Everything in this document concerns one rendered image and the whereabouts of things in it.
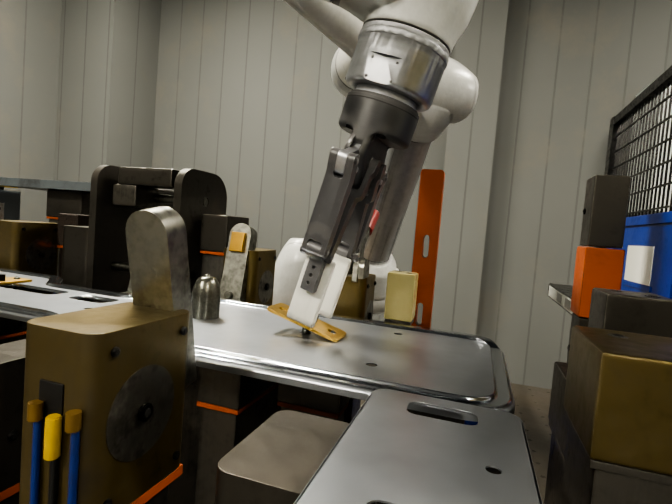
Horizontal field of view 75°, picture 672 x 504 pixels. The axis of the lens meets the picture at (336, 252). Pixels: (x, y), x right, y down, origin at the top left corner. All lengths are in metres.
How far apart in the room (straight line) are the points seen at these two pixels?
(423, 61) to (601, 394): 0.30
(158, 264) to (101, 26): 3.63
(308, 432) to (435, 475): 0.10
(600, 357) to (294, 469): 0.18
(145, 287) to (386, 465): 0.21
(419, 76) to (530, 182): 2.78
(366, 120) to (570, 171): 2.86
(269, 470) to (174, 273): 0.15
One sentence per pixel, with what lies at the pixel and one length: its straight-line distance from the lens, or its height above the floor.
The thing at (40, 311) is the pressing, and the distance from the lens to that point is 0.58.
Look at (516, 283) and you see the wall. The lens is 3.17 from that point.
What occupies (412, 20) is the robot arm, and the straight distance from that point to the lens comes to 0.44.
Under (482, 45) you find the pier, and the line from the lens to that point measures 3.24.
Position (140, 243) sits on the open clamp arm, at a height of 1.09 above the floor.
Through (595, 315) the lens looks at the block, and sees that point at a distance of 0.44.
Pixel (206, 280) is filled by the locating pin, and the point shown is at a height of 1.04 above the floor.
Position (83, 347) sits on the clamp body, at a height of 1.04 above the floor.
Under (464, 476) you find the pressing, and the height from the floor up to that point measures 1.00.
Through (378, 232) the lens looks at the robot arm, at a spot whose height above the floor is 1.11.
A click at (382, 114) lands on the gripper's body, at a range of 0.43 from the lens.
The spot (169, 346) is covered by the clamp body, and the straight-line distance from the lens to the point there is 0.33.
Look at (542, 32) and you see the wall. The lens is 3.44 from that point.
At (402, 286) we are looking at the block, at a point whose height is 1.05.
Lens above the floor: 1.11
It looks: 3 degrees down
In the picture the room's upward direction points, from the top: 5 degrees clockwise
